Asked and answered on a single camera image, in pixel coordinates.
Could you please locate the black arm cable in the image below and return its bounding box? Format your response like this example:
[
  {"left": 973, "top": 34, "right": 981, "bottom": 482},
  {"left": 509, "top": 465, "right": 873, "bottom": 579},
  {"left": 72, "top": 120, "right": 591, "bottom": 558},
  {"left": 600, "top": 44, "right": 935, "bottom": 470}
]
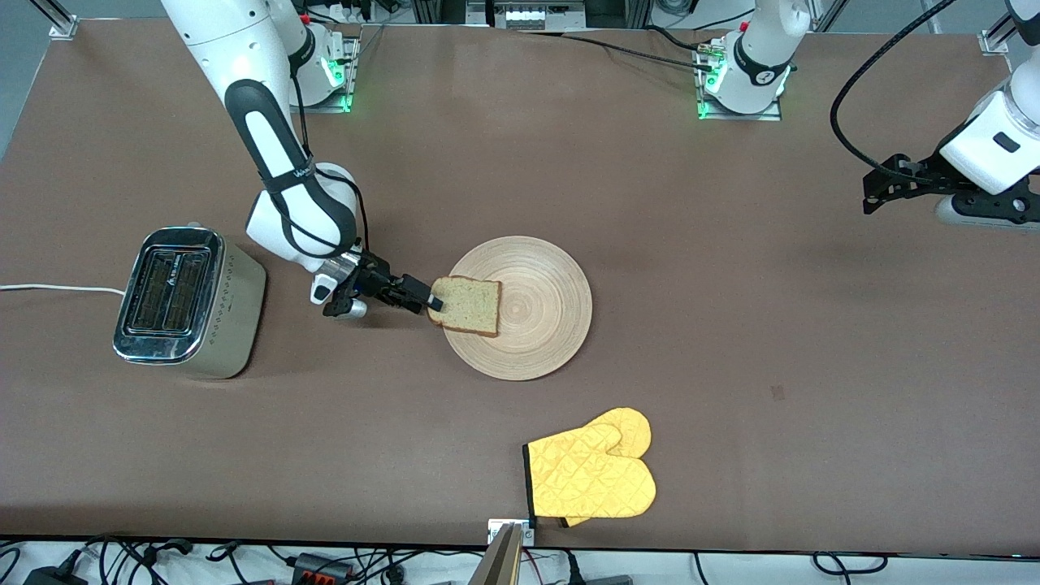
[
  {"left": 830, "top": 0, "right": 961, "bottom": 176},
  {"left": 275, "top": 77, "right": 368, "bottom": 262}
]

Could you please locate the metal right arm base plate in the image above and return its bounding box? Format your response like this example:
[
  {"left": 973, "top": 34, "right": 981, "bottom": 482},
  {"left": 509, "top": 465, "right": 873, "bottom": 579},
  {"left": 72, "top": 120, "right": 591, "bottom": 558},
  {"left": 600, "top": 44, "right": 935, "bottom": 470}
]
[{"left": 288, "top": 36, "right": 357, "bottom": 115}]

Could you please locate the black power brick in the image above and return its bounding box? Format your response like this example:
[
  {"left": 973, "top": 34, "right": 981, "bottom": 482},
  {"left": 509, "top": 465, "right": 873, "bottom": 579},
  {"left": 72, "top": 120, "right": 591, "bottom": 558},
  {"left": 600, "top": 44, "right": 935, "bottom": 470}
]
[{"left": 23, "top": 557, "right": 89, "bottom": 585}]

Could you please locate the brown bread slice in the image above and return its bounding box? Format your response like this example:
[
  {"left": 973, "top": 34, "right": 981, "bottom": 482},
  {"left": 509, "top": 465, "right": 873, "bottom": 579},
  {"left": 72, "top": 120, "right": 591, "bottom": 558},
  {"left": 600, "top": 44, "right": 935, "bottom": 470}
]
[{"left": 428, "top": 275, "right": 502, "bottom": 338}]

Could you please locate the grey power strip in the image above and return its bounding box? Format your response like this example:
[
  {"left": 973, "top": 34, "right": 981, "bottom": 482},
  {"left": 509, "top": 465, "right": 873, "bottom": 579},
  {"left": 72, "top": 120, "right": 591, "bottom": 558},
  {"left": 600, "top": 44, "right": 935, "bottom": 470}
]
[{"left": 486, "top": 0, "right": 587, "bottom": 31}]

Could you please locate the black orange power adapter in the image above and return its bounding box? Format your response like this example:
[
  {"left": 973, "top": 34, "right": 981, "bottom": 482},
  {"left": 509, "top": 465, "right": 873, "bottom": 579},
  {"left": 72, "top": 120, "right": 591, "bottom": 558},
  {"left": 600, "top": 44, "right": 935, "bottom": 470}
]
[{"left": 292, "top": 552, "right": 353, "bottom": 583}]

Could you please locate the round wooden plate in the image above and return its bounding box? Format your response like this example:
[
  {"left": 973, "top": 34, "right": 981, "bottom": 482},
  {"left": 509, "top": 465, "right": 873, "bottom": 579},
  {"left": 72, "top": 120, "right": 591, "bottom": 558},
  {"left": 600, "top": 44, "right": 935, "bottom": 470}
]
[{"left": 440, "top": 236, "right": 593, "bottom": 382}]

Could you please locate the white toaster power cord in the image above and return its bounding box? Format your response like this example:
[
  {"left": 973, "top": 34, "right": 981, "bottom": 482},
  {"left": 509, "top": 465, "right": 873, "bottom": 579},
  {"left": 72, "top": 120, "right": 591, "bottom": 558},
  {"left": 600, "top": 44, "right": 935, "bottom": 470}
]
[{"left": 0, "top": 283, "right": 128, "bottom": 297}]

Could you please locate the silver two-slot toaster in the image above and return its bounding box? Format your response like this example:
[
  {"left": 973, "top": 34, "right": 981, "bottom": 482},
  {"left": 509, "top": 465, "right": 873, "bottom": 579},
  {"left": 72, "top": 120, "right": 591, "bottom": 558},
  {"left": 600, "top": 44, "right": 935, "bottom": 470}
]
[{"left": 112, "top": 222, "right": 267, "bottom": 380}]

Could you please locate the aluminium camera mount bar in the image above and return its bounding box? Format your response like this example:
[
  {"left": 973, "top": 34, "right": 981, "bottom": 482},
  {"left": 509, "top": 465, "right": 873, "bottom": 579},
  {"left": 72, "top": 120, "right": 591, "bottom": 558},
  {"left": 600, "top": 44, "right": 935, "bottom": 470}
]
[{"left": 469, "top": 518, "right": 536, "bottom": 585}]

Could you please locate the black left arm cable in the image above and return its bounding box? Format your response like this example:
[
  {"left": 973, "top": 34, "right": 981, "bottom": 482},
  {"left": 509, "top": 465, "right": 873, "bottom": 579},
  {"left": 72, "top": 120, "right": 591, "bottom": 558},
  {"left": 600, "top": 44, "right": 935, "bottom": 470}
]
[{"left": 830, "top": 0, "right": 961, "bottom": 176}]

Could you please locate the black cable on table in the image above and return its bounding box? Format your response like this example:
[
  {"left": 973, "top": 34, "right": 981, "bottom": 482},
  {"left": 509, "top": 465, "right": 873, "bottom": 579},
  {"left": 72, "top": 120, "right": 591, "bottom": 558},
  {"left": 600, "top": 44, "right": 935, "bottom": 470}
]
[{"left": 559, "top": 26, "right": 717, "bottom": 74}]

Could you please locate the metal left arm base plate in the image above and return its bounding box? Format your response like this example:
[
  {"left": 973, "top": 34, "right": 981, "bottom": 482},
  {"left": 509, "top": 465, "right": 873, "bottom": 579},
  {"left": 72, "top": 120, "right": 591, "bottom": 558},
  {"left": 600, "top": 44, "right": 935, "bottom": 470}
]
[{"left": 696, "top": 42, "right": 783, "bottom": 123}]

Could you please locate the yellow quilted oven mitt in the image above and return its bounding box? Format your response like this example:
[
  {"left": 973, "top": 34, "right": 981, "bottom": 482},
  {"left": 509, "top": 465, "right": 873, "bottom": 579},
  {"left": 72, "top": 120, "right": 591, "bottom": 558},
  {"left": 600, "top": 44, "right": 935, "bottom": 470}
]
[{"left": 522, "top": 407, "right": 657, "bottom": 528}]

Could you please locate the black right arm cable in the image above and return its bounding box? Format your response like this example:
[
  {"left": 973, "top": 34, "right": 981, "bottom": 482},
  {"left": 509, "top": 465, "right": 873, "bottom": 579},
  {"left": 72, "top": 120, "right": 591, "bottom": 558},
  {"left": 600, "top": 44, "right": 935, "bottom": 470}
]
[{"left": 275, "top": 77, "right": 368, "bottom": 262}]

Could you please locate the black plug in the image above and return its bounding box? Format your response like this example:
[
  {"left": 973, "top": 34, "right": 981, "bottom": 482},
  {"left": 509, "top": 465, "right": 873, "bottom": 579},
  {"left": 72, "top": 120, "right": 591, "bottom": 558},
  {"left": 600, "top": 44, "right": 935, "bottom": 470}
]
[{"left": 565, "top": 552, "right": 635, "bottom": 585}]

